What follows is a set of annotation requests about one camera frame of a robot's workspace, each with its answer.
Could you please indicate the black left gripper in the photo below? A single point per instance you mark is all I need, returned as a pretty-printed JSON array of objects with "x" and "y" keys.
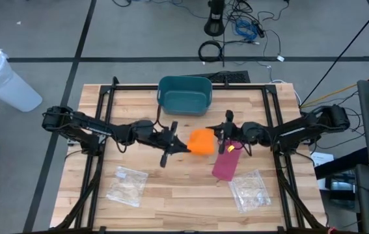
[{"x": 168, "y": 139}]

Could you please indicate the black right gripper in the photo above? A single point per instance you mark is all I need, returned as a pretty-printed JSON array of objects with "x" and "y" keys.
[{"x": 234, "y": 133}]

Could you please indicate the orange bandage roll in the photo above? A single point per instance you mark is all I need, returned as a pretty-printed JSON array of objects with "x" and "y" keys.
[{"x": 200, "y": 141}]

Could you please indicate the pink bandage roll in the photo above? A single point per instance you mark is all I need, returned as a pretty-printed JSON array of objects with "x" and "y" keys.
[{"x": 226, "y": 162}]

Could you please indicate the clear plastic zip bag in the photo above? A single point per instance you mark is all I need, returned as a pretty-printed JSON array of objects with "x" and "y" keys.
[
  {"x": 127, "y": 185},
  {"x": 249, "y": 191}
]

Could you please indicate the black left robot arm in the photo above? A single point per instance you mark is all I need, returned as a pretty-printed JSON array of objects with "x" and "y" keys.
[{"x": 86, "y": 125}]

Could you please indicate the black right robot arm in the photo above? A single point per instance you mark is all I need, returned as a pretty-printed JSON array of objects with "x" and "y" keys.
[{"x": 301, "y": 128}]

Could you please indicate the teal plastic bin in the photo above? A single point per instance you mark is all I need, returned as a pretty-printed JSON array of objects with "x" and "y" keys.
[{"x": 184, "y": 97}]

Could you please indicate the black textured floor mat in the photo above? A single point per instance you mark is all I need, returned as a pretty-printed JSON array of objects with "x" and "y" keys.
[{"x": 233, "y": 77}]

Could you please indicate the white paper sheet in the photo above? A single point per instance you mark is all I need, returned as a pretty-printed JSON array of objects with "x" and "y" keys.
[{"x": 322, "y": 159}]

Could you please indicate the black floor stand base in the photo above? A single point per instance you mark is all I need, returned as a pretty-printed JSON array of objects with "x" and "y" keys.
[{"x": 215, "y": 19}]

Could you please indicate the black equipment box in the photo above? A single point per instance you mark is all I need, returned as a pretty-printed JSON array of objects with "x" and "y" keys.
[{"x": 340, "y": 188}]

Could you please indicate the thin black diagonal strut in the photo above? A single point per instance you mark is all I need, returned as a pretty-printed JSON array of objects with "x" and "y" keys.
[{"x": 343, "y": 52}]

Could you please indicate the white trash can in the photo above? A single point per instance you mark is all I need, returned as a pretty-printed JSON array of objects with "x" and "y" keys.
[{"x": 2, "y": 81}]

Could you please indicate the black aluminium table frame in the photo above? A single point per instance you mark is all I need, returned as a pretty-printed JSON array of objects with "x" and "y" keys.
[{"x": 132, "y": 86}]

